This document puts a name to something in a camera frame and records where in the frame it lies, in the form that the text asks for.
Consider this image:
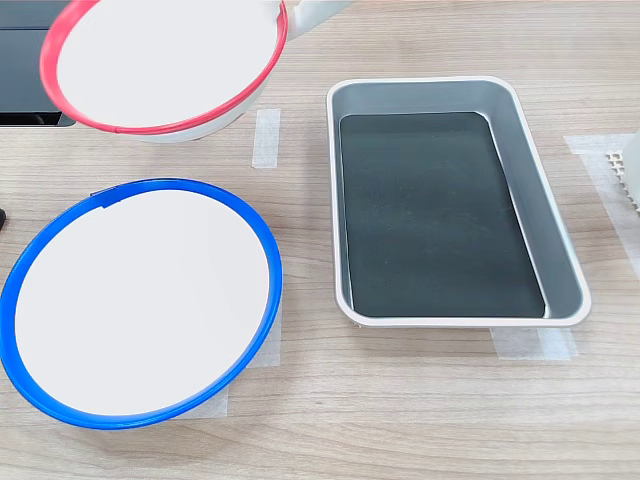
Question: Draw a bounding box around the black glossy device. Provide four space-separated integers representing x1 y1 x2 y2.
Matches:
0 0 77 128

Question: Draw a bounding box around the steel tray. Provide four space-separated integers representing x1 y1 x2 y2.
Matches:
326 75 593 329

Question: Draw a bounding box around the blue-rimmed white plate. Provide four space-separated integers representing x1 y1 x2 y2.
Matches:
0 178 284 431

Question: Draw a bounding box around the pale perforated plate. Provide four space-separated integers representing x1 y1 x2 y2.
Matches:
603 149 640 214

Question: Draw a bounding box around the black mat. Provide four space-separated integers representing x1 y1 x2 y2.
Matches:
338 111 547 319

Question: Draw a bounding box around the wide clear tape strip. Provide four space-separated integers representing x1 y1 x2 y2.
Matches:
563 133 640 282

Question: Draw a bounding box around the red-rimmed white plate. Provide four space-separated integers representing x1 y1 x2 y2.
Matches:
39 0 290 145

